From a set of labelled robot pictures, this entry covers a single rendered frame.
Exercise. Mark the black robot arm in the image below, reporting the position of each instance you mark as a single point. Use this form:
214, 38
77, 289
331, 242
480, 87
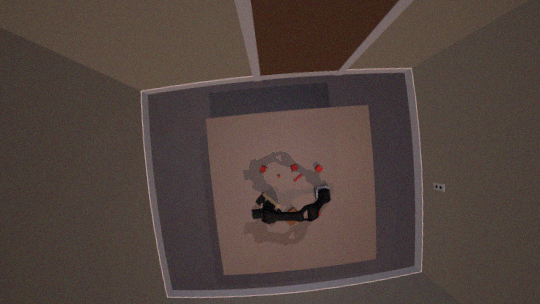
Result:
268, 215

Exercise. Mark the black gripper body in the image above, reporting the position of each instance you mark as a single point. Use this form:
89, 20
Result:
261, 199

